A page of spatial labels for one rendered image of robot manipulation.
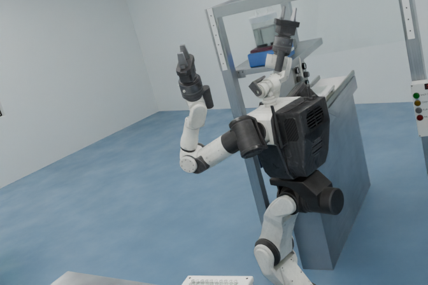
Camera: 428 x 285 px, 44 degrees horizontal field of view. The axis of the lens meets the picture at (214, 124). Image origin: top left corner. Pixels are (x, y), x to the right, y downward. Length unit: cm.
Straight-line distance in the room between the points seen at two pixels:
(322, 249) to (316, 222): 19
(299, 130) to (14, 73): 593
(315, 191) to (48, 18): 624
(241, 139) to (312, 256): 158
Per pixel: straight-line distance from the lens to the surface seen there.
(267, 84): 223
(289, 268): 266
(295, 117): 209
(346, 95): 391
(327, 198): 225
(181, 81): 201
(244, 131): 206
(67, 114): 800
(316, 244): 343
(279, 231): 249
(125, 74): 863
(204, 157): 218
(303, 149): 213
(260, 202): 316
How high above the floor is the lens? 188
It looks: 15 degrees down
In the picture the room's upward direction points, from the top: 15 degrees counter-clockwise
